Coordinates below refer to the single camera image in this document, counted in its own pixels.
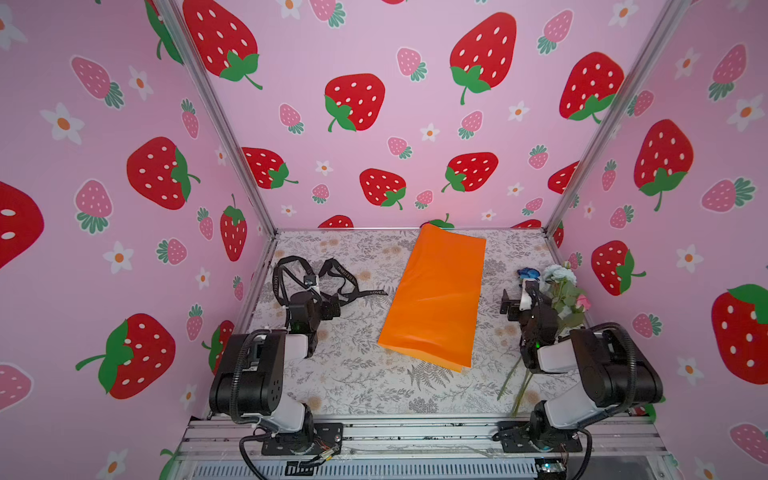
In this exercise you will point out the corner aluminium post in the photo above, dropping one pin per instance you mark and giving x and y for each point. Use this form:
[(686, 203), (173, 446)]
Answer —
[(215, 44), (662, 31)]

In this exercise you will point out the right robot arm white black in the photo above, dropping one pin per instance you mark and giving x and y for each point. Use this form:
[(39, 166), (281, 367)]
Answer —
[(614, 376)]

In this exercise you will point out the blue fake rose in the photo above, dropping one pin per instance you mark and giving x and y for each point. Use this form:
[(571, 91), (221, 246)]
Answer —
[(528, 273)]

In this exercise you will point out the pink fake rose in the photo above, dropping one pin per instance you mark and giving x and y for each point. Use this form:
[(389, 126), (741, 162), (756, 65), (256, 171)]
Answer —
[(575, 313)]

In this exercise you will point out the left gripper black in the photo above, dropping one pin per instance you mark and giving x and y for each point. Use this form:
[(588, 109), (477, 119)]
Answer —
[(324, 294)]

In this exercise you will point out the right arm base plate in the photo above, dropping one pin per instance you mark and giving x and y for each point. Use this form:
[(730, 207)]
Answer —
[(525, 437)]

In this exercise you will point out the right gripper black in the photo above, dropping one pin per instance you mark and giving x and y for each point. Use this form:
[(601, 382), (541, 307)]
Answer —
[(519, 301)]

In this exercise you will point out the left corner aluminium post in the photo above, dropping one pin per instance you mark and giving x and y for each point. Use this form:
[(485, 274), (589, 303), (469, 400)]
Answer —
[(215, 44)]

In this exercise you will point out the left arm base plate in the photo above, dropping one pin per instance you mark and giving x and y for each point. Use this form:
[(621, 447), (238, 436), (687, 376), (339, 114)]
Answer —
[(309, 441)]

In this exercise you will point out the right corner aluminium post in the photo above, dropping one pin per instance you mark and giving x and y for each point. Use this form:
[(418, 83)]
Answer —
[(662, 31)]

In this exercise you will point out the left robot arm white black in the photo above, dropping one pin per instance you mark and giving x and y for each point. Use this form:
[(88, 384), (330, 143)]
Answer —
[(248, 386)]

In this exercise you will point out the orange wrapping paper sheet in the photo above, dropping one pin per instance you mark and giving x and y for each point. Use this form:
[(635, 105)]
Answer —
[(434, 313)]

